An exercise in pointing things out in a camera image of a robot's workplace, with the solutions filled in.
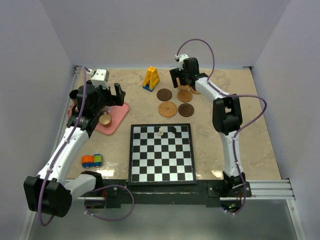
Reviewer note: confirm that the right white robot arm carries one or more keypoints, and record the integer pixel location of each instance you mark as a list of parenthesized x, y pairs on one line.
[(226, 116)]

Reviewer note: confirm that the black white chessboard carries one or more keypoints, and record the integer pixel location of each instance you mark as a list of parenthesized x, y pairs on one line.
[(161, 160)]

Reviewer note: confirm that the woven rattan coaster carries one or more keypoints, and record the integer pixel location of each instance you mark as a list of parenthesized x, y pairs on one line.
[(167, 109), (183, 87)]

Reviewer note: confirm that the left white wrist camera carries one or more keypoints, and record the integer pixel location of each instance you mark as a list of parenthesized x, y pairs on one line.
[(100, 77)]

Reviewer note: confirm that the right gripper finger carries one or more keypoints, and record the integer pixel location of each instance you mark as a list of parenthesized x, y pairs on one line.
[(179, 81), (175, 77)]

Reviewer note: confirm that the light wooden coaster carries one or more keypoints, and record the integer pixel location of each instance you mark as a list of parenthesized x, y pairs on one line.
[(194, 91), (185, 96)]

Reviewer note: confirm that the pink plastic tray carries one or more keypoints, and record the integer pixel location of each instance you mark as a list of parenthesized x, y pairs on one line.
[(117, 116)]

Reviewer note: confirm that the aluminium rail frame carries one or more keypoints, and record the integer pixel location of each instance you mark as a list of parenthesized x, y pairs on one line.
[(271, 189)]

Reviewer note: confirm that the dark wooden coaster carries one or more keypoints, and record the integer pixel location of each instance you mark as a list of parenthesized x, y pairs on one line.
[(186, 110), (164, 94)]

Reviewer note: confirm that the white chess piece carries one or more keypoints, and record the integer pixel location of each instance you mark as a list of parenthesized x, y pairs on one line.
[(160, 131)]

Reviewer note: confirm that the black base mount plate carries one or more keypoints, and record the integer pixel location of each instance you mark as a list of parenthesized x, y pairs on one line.
[(204, 192)]

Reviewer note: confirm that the yellow blue block structure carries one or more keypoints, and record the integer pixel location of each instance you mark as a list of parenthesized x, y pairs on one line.
[(151, 79)]

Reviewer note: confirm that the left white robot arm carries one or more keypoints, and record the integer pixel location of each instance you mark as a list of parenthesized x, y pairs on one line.
[(48, 192)]

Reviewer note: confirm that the dark brown cup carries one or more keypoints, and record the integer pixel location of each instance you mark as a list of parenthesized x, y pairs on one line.
[(73, 96)]

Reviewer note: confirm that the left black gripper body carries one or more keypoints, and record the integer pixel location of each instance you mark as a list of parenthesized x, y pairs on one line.
[(103, 95)]

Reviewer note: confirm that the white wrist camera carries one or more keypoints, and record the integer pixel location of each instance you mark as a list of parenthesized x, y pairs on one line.
[(100, 77), (180, 60)]

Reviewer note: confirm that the orange blue toy car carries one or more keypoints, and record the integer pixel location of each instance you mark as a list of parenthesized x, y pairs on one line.
[(95, 160)]

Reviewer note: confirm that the orange cup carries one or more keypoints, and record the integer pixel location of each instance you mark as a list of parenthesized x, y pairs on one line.
[(105, 120)]

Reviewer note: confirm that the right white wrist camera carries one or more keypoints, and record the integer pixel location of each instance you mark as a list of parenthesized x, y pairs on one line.
[(180, 60)]

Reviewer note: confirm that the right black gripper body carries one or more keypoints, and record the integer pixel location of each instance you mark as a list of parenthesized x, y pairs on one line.
[(183, 72)]

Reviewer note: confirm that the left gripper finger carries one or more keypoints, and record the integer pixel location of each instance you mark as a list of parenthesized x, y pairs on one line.
[(110, 106), (119, 98)]

